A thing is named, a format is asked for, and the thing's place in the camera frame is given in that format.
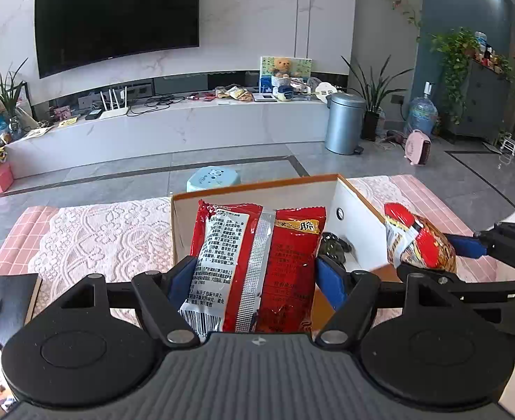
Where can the light blue plastic stool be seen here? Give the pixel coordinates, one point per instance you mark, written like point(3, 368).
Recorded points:
point(213, 179)

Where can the slim green potted plant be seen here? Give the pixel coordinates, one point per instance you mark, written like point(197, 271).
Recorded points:
point(12, 96)

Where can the dark blue cabinet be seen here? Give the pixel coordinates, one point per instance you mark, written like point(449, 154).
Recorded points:
point(480, 100)

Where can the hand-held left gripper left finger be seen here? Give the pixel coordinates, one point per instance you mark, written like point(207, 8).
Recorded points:
point(183, 282)

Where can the grey blue trash can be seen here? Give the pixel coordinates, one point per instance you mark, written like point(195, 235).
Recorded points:
point(345, 124)

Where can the small white rack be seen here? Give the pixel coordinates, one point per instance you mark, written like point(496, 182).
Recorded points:
point(506, 146)

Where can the row of bottles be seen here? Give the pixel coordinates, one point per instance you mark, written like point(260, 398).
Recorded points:
point(493, 54)

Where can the orange cardboard box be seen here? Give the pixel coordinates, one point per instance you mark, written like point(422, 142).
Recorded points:
point(358, 227)

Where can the dark snack packet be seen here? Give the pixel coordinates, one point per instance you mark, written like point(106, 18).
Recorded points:
point(334, 245)

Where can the black notebook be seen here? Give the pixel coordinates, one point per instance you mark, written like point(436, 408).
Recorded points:
point(14, 302)

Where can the snack bags pile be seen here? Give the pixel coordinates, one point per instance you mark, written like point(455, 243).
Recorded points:
point(235, 93)

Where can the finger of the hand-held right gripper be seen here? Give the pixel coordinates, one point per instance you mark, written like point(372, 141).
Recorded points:
point(469, 246)
point(489, 283)

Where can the blue water jug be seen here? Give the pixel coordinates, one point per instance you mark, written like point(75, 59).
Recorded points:
point(420, 116)

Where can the white antenna router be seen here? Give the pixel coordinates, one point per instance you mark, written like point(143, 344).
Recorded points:
point(115, 113)

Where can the red striped snack packet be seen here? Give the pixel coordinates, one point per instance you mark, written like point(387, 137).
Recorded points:
point(419, 240)

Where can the pink fan heater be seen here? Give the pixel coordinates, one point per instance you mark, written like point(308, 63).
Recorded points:
point(418, 148)

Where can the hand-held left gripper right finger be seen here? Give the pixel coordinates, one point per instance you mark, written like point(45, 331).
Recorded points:
point(331, 284)

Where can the black flat television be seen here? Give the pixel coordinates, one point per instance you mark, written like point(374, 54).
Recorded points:
point(117, 17)

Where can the tall leafy potted plant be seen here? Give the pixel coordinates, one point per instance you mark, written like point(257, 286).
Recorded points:
point(377, 92)

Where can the white marble television bench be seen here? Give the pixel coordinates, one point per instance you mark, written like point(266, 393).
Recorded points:
point(174, 135)

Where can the large red snack bag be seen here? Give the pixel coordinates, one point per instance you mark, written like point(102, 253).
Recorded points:
point(257, 271)

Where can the bushy trailing potted plant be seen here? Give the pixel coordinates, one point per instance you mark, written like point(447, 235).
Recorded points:
point(456, 61)

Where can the brown teddy bear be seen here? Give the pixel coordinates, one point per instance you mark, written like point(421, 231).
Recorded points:
point(282, 67)

